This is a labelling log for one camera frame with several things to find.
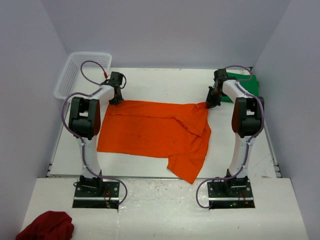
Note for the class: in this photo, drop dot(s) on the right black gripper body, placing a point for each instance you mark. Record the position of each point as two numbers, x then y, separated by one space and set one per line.
214 97

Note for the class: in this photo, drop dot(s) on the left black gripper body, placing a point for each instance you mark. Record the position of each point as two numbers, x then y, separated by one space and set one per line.
117 100

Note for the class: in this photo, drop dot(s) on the orange t shirt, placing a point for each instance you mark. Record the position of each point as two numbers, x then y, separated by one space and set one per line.
178 132

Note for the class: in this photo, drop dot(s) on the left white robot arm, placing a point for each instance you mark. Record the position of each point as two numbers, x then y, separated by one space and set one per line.
85 123

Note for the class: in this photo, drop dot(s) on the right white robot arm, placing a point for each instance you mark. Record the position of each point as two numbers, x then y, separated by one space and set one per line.
247 123

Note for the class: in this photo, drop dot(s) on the folded green t shirt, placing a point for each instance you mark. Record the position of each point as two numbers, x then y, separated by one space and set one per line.
252 86

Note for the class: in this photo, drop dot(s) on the white plastic mesh basket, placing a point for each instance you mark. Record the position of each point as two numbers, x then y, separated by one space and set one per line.
69 76

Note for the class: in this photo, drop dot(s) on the crumpled dark red t shirt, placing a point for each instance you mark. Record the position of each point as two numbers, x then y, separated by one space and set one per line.
50 225

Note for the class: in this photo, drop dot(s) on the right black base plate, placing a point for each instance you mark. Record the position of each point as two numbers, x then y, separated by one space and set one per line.
235 193

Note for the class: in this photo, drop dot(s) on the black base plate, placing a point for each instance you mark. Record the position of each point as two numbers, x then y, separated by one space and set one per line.
235 193
96 195

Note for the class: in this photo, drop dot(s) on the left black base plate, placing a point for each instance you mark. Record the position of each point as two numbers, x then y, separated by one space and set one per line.
96 195

